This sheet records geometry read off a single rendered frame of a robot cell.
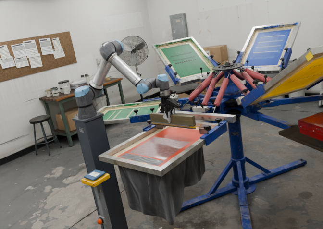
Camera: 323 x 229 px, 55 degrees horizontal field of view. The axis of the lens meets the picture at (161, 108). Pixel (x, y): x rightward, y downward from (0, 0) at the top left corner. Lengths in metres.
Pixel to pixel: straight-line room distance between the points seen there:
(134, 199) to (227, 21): 4.98
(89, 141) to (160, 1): 5.57
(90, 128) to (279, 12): 4.62
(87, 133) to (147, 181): 0.63
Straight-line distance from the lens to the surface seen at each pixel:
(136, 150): 2.27
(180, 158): 1.97
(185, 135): 2.39
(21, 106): 5.79
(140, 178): 2.16
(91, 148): 2.48
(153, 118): 2.42
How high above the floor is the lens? 1.81
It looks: 15 degrees down
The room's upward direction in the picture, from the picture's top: 10 degrees counter-clockwise
